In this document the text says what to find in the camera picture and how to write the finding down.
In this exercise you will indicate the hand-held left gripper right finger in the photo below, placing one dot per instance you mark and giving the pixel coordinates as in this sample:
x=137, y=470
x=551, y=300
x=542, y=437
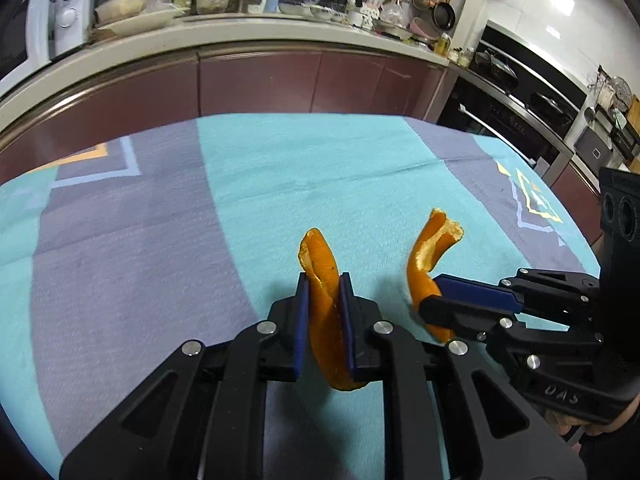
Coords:
x=347, y=320

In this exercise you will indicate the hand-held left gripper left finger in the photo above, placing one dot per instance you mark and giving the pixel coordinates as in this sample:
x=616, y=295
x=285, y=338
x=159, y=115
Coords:
x=301, y=325

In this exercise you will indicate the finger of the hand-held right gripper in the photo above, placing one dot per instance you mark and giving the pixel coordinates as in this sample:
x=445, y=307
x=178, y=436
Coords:
x=475, y=292
x=450, y=315

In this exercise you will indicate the orange peel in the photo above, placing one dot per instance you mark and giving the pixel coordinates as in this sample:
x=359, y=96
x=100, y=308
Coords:
x=425, y=255
x=320, y=270

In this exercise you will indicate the person's right hand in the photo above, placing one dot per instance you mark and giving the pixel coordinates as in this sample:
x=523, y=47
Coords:
x=590, y=427

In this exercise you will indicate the teal and grey printed blanket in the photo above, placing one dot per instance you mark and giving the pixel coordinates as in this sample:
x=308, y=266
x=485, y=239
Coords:
x=150, y=260

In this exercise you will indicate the black built-in oven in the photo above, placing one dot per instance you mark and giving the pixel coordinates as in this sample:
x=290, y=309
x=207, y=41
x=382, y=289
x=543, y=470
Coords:
x=480, y=120

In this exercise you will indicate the black wok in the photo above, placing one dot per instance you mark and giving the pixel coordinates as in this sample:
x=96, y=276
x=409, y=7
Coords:
x=550, y=107

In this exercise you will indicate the yellow oil bottle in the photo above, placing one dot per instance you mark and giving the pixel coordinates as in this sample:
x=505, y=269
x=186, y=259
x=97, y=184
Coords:
x=442, y=45

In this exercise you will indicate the black range hood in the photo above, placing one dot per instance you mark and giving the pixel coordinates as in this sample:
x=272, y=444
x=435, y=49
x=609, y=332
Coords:
x=530, y=47

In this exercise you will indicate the pink basin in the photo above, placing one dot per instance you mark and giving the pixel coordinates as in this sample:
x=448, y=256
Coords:
x=424, y=31

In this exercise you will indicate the steel bowl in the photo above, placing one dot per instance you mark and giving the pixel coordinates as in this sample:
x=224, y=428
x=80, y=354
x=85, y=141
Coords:
x=392, y=29

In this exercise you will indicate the black frying pan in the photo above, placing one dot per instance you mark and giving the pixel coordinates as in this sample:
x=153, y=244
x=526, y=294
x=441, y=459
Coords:
x=443, y=16

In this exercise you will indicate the beige kitchen countertop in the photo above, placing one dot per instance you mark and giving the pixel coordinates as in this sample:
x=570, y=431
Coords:
x=250, y=32

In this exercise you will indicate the white utensil holder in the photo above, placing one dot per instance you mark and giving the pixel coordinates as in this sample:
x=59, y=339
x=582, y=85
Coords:
x=361, y=15

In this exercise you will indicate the white shallow plate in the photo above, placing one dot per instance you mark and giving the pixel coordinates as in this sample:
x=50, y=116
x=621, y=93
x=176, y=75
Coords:
x=145, y=22

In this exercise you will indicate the white microwave oven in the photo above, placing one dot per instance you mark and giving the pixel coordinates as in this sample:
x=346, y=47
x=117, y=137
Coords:
x=65, y=15

